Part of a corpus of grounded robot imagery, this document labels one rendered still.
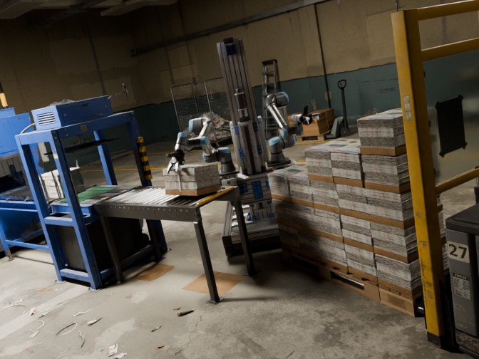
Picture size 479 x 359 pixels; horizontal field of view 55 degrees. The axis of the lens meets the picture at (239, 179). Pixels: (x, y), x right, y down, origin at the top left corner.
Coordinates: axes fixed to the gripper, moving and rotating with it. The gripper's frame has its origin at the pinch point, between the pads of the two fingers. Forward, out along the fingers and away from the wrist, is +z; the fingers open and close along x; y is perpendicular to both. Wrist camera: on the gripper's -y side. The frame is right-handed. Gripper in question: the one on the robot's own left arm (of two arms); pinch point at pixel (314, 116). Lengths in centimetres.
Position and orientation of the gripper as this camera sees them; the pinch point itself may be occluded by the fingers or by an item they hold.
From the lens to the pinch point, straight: 405.6
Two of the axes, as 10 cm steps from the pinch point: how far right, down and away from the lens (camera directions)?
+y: 3.1, 9.1, 2.7
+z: 4.1, 1.3, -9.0
